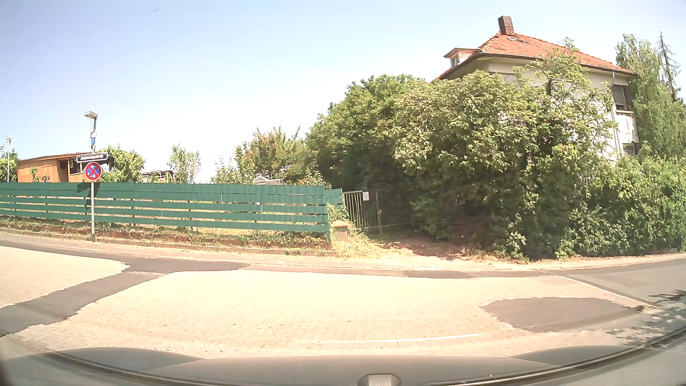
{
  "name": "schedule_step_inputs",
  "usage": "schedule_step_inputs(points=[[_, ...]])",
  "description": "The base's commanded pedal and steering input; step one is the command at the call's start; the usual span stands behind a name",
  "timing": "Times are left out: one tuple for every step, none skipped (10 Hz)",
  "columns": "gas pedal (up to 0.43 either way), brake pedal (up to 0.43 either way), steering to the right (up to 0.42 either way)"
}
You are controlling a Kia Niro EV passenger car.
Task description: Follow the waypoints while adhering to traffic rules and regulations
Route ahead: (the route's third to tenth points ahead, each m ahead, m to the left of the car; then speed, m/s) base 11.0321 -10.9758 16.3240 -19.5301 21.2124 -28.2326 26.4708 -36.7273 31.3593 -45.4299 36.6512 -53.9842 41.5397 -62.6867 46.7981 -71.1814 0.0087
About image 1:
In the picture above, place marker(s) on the grey metal gate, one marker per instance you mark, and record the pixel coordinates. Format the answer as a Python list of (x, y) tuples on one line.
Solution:
[(362, 209)]

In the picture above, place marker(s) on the small stone block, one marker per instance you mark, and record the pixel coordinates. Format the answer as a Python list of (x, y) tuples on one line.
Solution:
[(340, 230)]

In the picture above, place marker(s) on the reddish paved pavement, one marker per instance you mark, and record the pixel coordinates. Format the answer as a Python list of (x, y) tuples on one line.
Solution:
[(332, 260)]

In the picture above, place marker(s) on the row of trees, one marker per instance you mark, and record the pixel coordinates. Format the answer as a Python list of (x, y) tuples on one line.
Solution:
[(257, 158)]

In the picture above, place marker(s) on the pale paved road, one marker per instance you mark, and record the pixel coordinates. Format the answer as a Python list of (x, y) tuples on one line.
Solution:
[(300, 305)]

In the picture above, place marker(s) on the green slatted fence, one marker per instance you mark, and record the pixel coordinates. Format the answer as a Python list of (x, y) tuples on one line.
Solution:
[(214, 206)]

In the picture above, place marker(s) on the large green bushes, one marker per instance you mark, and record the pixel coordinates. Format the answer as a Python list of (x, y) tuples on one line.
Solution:
[(482, 161)]

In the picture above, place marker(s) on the weedy verge strip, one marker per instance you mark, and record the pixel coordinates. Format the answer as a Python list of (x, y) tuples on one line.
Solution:
[(177, 237)]

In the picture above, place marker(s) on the car's own bonnet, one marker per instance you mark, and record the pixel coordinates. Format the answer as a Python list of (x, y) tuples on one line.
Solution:
[(332, 369)]

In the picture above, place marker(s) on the white house with red roof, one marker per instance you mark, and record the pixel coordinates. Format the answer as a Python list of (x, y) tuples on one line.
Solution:
[(536, 51)]

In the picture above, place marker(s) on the no-stopping sign with street nameplate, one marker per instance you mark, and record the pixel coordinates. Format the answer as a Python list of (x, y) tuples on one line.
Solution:
[(93, 171)]

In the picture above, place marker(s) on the orange wooden building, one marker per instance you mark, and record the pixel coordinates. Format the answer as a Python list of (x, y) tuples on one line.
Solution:
[(49, 169)]

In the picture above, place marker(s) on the tall green trees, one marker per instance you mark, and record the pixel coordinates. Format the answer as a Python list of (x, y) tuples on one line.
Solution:
[(654, 96)]

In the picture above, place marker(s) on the grey lamp post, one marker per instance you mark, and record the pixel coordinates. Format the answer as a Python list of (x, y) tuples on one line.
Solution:
[(93, 126)]

